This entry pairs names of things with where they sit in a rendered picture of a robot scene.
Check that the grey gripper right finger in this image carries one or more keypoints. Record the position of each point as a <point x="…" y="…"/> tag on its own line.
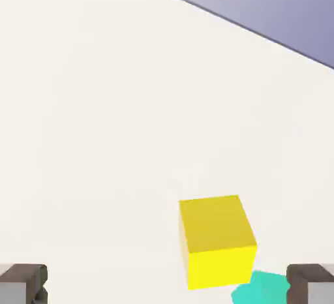
<point x="310" y="281"/>

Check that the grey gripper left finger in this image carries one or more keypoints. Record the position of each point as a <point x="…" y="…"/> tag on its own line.
<point x="23" y="280"/>

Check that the small turquoise cube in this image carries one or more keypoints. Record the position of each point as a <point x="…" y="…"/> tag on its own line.
<point x="263" y="289"/>

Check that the small yellow cube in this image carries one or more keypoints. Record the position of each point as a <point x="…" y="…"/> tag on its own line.
<point x="218" y="241"/>

